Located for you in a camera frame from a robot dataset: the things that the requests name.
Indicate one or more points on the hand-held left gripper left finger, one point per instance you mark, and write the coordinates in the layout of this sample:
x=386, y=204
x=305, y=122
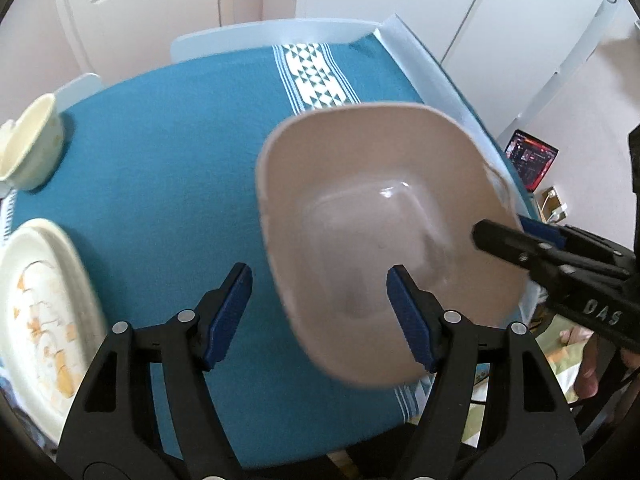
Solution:
x=230, y=310

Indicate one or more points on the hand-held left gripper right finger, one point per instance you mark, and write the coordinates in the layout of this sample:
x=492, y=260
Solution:
x=407, y=320

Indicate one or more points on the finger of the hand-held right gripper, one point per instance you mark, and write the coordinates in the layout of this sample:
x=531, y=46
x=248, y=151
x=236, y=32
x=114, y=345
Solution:
x=505, y=242
x=540, y=230

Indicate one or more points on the square beige bowl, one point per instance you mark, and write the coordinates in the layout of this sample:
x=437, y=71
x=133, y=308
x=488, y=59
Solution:
x=360, y=200

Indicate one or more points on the person's right hand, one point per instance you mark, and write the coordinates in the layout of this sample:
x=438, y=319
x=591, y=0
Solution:
x=586, y=360

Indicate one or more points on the white power adapter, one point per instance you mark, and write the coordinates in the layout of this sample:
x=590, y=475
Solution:
x=552, y=205

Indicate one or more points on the dark colourful box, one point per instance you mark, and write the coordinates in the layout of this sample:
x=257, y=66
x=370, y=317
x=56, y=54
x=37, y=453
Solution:
x=530, y=157

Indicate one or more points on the teal patterned tablecloth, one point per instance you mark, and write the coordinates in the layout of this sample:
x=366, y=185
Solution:
x=175, y=160

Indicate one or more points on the cartoon print plate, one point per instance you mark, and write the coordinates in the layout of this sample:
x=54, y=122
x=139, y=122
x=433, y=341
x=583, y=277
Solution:
x=40, y=320

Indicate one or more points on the cream round bowl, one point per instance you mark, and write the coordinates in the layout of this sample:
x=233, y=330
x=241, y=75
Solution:
x=40, y=150

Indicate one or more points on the white wardrobe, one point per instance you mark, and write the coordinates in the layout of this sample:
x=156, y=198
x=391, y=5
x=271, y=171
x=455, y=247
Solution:
x=425, y=0

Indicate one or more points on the light blue plastic table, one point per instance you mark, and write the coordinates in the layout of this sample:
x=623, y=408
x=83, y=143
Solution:
x=300, y=32

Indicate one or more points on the white panel door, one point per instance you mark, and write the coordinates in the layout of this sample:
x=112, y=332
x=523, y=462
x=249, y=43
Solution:
x=150, y=10

